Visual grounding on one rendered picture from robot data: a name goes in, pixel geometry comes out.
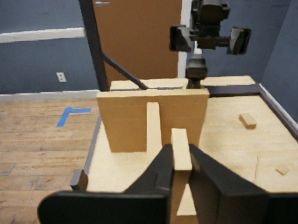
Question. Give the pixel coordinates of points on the tan wooden board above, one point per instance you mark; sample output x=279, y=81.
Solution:
x=186, y=213
x=124, y=116

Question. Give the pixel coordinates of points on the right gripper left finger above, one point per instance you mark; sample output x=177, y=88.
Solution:
x=147, y=200

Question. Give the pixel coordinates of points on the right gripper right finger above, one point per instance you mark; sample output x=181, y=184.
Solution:
x=221, y=196

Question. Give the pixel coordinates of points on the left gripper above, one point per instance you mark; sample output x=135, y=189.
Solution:
x=204, y=38

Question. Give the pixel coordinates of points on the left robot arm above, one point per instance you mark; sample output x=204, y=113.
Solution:
x=210, y=12

